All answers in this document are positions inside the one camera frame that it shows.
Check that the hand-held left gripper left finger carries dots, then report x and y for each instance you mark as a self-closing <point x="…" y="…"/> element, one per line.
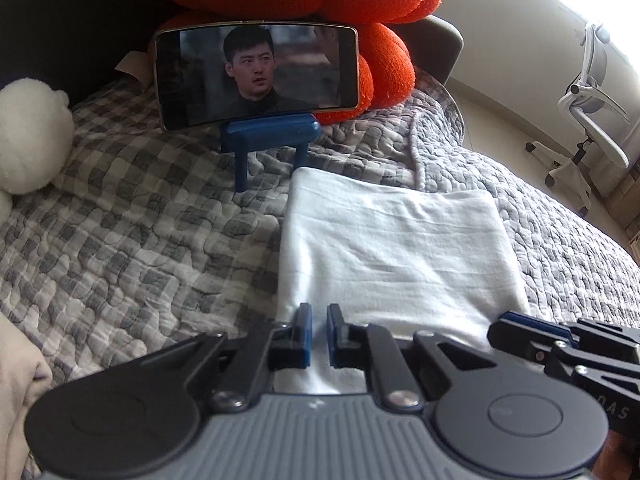
<point x="305" y="332"/>

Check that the grey checkered quilt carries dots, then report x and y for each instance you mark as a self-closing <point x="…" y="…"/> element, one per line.
<point x="150" y="240"/>

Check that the smartphone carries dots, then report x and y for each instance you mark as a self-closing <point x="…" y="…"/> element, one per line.
<point x="255" y="75"/>

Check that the blue phone stand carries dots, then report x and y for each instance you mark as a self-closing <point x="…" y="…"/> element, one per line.
<point x="270" y="132"/>

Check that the grey sofa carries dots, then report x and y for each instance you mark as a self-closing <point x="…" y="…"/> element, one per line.
<point x="75" y="25"/>

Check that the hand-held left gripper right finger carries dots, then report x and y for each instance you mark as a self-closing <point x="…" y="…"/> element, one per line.
<point x="332" y="332"/>

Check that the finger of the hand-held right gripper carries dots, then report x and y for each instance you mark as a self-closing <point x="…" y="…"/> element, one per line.
<point x="550" y="340"/>

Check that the white plush toy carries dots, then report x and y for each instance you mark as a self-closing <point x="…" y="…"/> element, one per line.
<point x="30" y="140"/>

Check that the beige folded blanket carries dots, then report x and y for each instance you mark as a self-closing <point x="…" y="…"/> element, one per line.
<point x="20" y="385"/>

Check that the white office chair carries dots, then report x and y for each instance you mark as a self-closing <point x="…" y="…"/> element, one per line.
<point x="595" y="110"/>

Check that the white pants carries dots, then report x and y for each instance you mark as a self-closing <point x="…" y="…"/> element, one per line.
<point x="390" y="245"/>

